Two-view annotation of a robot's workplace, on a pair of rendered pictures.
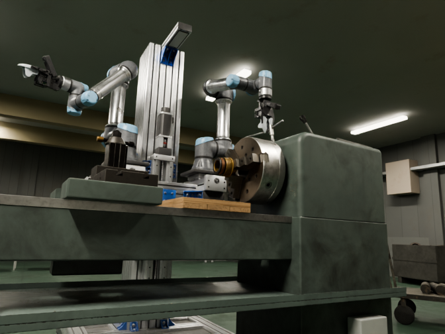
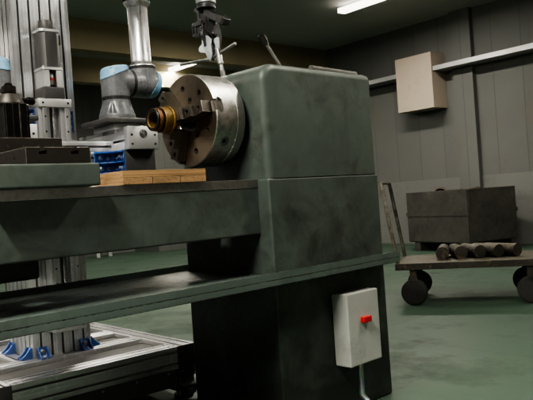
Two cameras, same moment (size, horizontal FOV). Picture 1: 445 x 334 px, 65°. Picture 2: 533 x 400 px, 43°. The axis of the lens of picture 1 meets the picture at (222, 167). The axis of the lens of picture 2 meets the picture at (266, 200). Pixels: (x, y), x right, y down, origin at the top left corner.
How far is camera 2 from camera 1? 0.69 m
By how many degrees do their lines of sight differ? 17
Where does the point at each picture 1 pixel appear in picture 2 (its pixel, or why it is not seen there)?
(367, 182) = (351, 123)
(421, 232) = (449, 171)
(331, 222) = (307, 182)
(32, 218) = not seen: outside the picture
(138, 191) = (70, 171)
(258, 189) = (212, 148)
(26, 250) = not seen: outside the picture
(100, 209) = (24, 198)
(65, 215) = not seen: outside the picture
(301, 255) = (273, 227)
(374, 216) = (361, 167)
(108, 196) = (37, 182)
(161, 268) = (72, 267)
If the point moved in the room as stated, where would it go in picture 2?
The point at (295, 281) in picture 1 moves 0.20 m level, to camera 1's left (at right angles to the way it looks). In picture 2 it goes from (267, 259) to (208, 264)
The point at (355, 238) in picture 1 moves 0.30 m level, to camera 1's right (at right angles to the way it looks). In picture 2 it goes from (339, 198) to (413, 193)
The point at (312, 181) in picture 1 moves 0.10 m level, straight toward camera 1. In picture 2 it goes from (281, 131) to (281, 128)
